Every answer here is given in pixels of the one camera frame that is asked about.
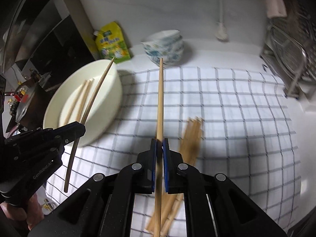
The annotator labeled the left hand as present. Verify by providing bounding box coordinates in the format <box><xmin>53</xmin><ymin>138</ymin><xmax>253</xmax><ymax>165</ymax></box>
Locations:
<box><xmin>1</xmin><ymin>193</ymin><xmax>44</xmax><ymax>230</ymax></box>

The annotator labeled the white round basin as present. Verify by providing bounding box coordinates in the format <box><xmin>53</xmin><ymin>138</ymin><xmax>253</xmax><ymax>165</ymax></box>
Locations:
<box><xmin>43</xmin><ymin>59</ymin><xmax>123</xmax><ymax>147</ymax></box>

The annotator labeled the black stove pan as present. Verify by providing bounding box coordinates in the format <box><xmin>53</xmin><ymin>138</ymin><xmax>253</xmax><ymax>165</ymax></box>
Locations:
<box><xmin>5</xmin><ymin>69</ymin><xmax>61</xmax><ymax>136</ymax></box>

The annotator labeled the checkered white cloth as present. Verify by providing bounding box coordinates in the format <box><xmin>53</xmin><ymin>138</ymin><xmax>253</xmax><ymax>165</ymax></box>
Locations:
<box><xmin>45</xmin><ymin>66</ymin><xmax>303</xmax><ymax>237</ymax></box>

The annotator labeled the yellow green refill pouch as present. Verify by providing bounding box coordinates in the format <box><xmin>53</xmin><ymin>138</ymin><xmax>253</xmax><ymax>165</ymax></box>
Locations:
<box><xmin>95</xmin><ymin>22</ymin><xmax>131</xmax><ymax>64</ymax></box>

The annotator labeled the bottom floral bowl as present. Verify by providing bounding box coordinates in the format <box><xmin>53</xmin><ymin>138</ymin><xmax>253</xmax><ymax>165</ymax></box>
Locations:
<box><xmin>145</xmin><ymin>48</ymin><xmax>184</xmax><ymax>66</ymax></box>

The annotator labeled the floral bowl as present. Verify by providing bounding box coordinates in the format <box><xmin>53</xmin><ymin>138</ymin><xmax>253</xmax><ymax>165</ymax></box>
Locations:
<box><xmin>141</xmin><ymin>29</ymin><xmax>181</xmax><ymax>47</ymax></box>
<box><xmin>145</xmin><ymin>48</ymin><xmax>184</xmax><ymax>66</ymax></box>
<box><xmin>144</xmin><ymin>39</ymin><xmax>184</xmax><ymax>57</ymax></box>

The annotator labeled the middle floral bowl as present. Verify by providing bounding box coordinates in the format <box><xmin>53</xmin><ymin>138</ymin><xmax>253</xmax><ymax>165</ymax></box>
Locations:
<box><xmin>144</xmin><ymin>39</ymin><xmax>184</xmax><ymax>57</ymax></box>

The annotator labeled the top floral bowl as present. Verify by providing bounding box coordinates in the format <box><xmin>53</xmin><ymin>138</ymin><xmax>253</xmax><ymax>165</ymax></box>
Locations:
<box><xmin>141</xmin><ymin>29</ymin><xmax>181</xmax><ymax>47</ymax></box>

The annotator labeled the steel dish rack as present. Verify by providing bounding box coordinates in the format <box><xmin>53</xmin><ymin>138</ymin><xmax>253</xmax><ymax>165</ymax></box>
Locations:
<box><xmin>260</xmin><ymin>15</ymin><xmax>315</xmax><ymax>100</ymax></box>

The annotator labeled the pink hanging cloth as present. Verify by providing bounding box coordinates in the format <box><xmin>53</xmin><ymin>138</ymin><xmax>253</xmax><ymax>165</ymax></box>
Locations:
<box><xmin>265</xmin><ymin>0</ymin><xmax>287</xmax><ymax>19</ymax></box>

